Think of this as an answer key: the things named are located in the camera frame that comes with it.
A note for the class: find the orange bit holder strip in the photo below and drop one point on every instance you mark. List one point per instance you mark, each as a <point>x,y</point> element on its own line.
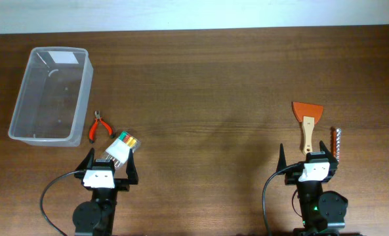
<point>336,140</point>

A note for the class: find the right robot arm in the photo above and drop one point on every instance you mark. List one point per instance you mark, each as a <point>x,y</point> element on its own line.
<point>322,212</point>

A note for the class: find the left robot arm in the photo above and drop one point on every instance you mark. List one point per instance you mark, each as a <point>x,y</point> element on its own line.
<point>96,217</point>

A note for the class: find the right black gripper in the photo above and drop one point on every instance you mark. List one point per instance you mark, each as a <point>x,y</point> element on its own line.
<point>332,162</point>

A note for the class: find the red handled pliers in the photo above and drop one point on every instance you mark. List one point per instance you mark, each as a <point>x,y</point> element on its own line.
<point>98,120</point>

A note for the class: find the orange scraper wooden handle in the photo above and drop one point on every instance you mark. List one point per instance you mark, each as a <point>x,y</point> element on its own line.
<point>308,115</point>

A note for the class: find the clear plastic container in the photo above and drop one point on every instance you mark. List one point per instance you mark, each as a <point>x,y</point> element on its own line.
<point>52,101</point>

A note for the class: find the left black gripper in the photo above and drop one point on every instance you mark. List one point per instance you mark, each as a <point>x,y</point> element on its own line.
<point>124,185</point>

